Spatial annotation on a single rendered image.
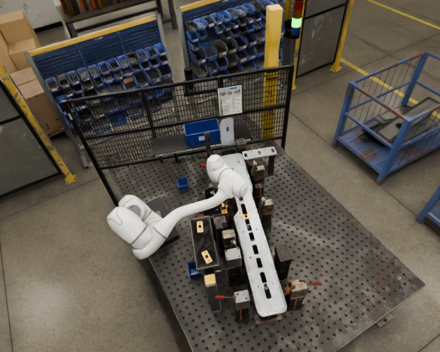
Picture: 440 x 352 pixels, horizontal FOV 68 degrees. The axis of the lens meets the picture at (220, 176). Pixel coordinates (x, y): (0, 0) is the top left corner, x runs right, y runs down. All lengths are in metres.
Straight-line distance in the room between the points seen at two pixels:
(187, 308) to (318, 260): 1.03
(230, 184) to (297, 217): 1.19
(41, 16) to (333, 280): 7.74
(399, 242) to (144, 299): 2.57
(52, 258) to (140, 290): 1.06
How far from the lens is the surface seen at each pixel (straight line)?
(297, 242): 2.68
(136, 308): 3.33
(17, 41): 6.47
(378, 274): 2.71
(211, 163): 1.78
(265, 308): 2.12
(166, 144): 2.97
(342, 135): 4.41
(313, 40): 5.28
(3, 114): 3.92
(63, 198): 4.37
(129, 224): 1.80
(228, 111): 2.97
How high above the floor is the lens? 3.00
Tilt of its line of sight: 49 degrees down
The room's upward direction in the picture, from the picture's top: 6 degrees counter-clockwise
